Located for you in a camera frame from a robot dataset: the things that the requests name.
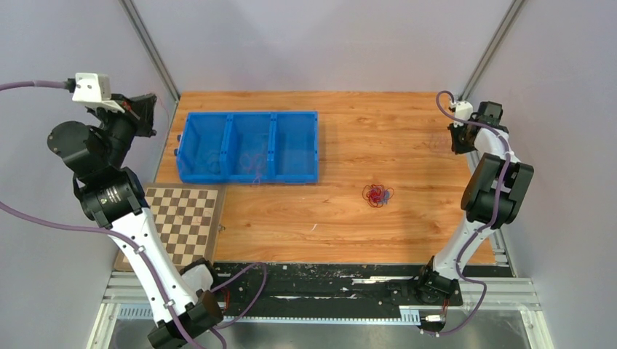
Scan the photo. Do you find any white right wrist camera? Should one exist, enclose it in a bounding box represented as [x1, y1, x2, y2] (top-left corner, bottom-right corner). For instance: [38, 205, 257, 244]
[450, 101, 474, 128]

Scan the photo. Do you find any white slotted cable duct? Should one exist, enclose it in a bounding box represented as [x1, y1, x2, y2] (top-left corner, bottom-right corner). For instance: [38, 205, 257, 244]
[116, 304, 423, 326]

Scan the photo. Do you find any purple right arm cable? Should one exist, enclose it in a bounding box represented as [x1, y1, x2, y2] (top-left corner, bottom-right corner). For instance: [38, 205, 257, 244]
[435, 91, 512, 337]

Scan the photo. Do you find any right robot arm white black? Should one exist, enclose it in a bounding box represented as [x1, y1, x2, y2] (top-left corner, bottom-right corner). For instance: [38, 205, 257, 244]
[414, 100, 534, 305]

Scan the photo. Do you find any wooden chessboard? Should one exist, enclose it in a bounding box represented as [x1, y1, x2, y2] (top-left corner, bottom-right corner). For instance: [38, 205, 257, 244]
[114, 186, 228, 273]

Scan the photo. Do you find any aluminium frame rail front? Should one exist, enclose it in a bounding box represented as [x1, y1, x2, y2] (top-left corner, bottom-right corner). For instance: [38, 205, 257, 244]
[102, 271, 542, 312]

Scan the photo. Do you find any red cable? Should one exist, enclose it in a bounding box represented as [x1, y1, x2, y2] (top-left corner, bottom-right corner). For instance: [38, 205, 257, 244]
[362, 183, 395, 209]

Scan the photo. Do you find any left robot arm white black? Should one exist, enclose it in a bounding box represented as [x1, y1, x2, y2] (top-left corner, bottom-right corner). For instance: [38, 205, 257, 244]
[47, 94, 223, 348]

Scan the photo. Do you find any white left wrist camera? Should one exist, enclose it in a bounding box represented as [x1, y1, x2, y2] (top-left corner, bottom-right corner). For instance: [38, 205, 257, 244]
[71, 73, 124, 113]

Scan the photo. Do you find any blue three-compartment plastic bin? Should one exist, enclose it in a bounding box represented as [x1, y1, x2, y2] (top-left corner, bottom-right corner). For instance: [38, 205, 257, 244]
[175, 111, 319, 184]

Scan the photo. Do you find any aluminium corner post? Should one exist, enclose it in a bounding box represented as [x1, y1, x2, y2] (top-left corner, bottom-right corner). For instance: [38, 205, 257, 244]
[458, 0, 528, 100]
[119, 0, 180, 105]

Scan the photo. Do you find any right aluminium corner post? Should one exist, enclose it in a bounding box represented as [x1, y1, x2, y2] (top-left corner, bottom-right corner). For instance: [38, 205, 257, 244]
[458, 0, 528, 100]

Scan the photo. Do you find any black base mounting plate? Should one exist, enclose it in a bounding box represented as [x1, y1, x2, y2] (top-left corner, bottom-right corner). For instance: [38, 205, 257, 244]
[215, 262, 462, 319]

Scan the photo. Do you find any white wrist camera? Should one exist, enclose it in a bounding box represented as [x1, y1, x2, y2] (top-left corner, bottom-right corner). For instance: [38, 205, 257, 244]
[71, 73, 124, 113]
[450, 101, 474, 128]

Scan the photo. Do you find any left aluminium corner post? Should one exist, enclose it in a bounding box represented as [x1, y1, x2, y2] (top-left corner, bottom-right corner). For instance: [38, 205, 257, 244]
[119, 0, 180, 105]

